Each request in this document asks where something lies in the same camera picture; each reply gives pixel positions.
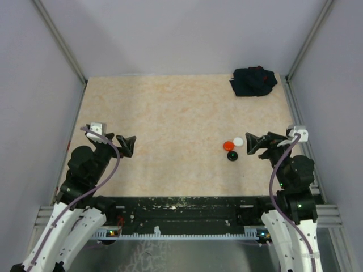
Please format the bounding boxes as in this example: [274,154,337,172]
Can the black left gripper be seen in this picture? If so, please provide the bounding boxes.
[90,133,135,182]

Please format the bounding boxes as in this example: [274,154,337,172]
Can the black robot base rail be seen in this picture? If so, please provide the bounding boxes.
[105,196,263,235]

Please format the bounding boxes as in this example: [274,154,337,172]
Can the orange earbud charging case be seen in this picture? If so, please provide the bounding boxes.
[223,141,235,152]

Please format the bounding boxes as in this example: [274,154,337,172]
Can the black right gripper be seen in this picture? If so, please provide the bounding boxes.
[246,131,296,188]

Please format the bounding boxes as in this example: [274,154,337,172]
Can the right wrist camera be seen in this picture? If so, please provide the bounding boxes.
[286,125,309,143]

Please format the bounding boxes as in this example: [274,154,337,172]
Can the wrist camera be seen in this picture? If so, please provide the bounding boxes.
[286,125,309,143]
[86,122,107,142]

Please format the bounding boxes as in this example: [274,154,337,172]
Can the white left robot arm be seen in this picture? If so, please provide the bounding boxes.
[11,129,137,271]

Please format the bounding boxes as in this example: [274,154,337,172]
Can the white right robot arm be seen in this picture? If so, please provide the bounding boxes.
[246,125,323,271]

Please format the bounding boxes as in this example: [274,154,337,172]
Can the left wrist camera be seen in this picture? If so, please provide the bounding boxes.
[86,122,107,142]

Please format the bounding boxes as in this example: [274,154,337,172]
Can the dark crumpled cloth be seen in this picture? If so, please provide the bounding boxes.
[229,66,278,97]

